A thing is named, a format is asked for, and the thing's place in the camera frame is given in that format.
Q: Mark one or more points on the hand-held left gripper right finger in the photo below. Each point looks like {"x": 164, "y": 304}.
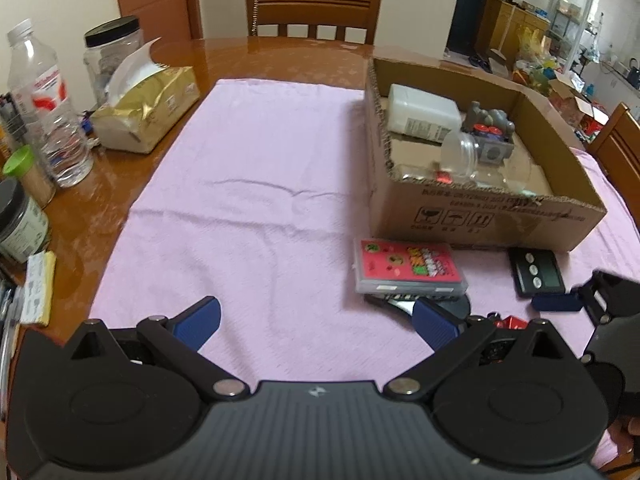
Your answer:
{"x": 434, "y": 321}

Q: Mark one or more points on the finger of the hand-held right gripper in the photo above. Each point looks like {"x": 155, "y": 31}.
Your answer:
{"x": 557, "y": 302}

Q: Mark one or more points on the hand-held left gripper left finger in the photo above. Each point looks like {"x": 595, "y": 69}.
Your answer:
{"x": 196, "y": 317}

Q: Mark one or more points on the red toy robot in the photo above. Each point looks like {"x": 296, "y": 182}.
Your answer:
{"x": 511, "y": 322}

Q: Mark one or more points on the brown cardboard box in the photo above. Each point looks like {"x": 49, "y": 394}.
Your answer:
{"x": 475, "y": 215}

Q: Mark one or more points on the gold capsule bottle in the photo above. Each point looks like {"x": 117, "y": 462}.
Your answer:
{"x": 443, "y": 176}

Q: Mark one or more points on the black red cube toy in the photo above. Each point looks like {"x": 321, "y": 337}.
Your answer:
{"x": 495, "y": 152}

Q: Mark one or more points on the clear plastic jar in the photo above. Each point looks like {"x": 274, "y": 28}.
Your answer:
{"x": 462, "y": 152}

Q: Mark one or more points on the grey animal toy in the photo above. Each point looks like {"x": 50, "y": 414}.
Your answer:
{"x": 487, "y": 115}

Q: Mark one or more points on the white plastic box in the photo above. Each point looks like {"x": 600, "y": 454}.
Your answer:
{"x": 422, "y": 112}

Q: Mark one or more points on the black flat device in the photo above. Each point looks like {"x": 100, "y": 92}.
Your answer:
{"x": 450, "y": 306}

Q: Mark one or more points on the black digital timer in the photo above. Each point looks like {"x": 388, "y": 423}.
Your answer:
{"x": 535, "y": 270}

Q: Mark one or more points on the red card case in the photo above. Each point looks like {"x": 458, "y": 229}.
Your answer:
{"x": 405, "y": 265}

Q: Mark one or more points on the pink towel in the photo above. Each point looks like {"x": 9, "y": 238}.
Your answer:
{"x": 250, "y": 185}

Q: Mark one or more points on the small white paper box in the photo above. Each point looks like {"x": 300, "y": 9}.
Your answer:
{"x": 40, "y": 290}

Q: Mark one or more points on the wooden chair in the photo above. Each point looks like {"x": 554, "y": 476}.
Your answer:
{"x": 310, "y": 7}
{"x": 620, "y": 145}

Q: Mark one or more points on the dark jar black lid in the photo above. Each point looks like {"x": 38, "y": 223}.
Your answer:
{"x": 20, "y": 225}

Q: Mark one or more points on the open cardboard carton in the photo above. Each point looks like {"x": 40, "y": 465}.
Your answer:
{"x": 575, "y": 100}

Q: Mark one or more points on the gold tissue pack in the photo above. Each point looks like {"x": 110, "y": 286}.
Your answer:
{"x": 150, "y": 110}

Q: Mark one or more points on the green lid container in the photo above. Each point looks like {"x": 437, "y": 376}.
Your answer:
{"x": 27, "y": 172}

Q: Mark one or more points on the clear water bottle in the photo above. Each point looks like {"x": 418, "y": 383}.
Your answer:
{"x": 45, "y": 110}

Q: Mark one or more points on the yellow plastic bag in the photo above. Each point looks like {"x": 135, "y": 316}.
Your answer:
{"x": 530, "y": 42}

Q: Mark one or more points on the pen holder with pens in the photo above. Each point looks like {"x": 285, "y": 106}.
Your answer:
{"x": 7, "y": 120}

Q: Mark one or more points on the clear jar black lid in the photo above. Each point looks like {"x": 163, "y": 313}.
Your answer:
{"x": 107, "y": 50}

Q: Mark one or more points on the wooden cabinet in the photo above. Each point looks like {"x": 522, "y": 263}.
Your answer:
{"x": 510, "y": 22}

